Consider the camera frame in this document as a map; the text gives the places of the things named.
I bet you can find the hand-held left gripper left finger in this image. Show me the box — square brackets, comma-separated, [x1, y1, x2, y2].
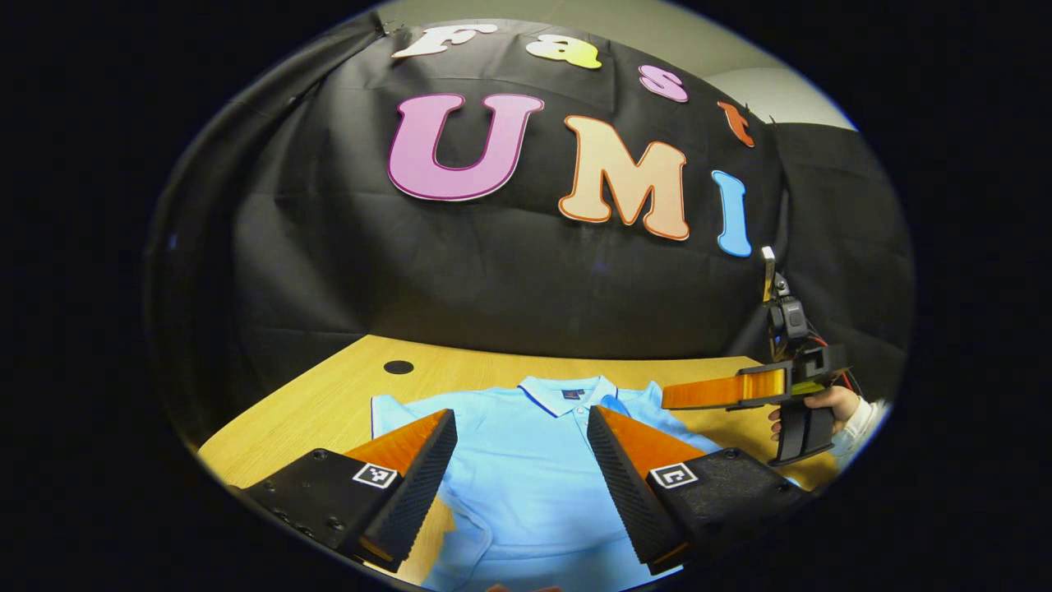
[238, 409, 458, 574]

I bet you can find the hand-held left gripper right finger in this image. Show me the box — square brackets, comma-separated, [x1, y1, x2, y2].
[586, 405, 812, 576]

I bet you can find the light blue polo T-shirt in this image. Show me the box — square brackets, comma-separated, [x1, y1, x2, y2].
[370, 376, 802, 592]

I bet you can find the black backdrop cloth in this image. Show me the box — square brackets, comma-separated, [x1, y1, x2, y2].
[144, 15, 915, 449]

